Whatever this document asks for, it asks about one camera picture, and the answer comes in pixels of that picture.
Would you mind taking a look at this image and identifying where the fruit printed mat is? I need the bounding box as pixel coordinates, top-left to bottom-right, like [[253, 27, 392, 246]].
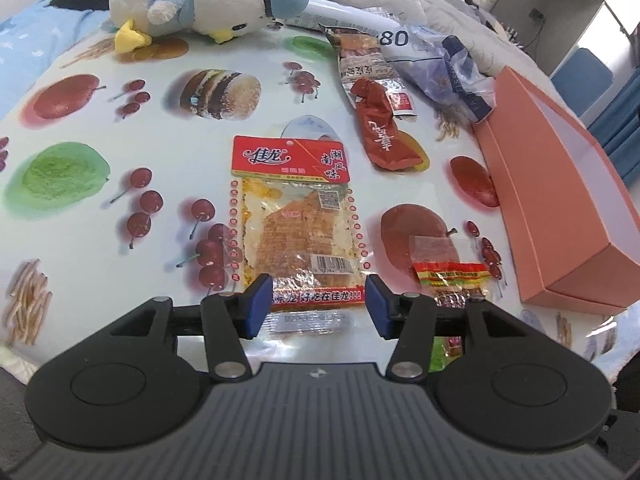
[[0, 0, 626, 376]]

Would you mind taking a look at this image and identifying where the plaid shirt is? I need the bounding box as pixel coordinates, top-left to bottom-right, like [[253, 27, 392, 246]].
[[492, 20, 526, 51]]

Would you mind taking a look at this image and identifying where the blue curtain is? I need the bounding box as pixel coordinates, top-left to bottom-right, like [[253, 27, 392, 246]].
[[587, 75, 640, 181]]

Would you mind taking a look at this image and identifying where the black plug with cable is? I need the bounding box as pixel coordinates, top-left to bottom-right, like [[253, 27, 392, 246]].
[[527, 7, 548, 46]]

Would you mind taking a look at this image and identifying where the orange cardboard box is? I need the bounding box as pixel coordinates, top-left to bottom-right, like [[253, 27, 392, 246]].
[[472, 65, 640, 316]]

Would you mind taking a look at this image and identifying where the white and blue plush penguin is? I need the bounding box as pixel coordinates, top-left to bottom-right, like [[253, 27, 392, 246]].
[[109, 0, 311, 53]]

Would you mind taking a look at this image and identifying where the dark red snack packet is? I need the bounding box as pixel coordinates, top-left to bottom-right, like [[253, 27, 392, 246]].
[[349, 77, 426, 171]]

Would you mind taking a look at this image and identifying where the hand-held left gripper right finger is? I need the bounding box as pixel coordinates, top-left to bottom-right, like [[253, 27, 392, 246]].
[[365, 274, 536, 382]]

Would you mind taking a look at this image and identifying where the striped clear snack packet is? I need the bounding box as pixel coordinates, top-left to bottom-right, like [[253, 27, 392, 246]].
[[409, 234, 493, 311]]

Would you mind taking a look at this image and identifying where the clear printed plastic bag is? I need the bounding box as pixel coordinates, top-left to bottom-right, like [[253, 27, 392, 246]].
[[362, 6, 498, 123]]

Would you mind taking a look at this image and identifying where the white tube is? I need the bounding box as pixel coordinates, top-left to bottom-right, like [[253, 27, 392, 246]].
[[285, 0, 386, 33]]

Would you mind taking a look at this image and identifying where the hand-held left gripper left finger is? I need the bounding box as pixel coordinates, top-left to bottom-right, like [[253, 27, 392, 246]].
[[107, 274, 275, 382]]

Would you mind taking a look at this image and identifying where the red topped clear snack packet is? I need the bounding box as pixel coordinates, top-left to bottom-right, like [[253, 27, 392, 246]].
[[227, 135, 368, 336]]

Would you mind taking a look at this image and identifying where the blue chair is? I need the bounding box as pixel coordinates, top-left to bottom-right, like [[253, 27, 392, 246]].
[[552, 47, 615, 103]]

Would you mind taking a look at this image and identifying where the brown and white snack packet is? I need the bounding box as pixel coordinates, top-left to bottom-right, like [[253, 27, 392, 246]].
[[320, 24, 418, 121]]

